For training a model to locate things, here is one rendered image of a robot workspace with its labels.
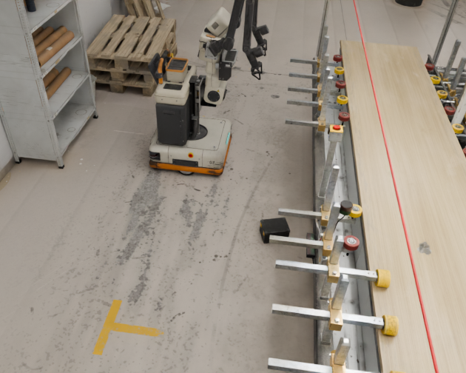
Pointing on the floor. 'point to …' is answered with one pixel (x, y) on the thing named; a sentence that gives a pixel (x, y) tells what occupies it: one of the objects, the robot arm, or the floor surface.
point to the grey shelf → (75, 106)
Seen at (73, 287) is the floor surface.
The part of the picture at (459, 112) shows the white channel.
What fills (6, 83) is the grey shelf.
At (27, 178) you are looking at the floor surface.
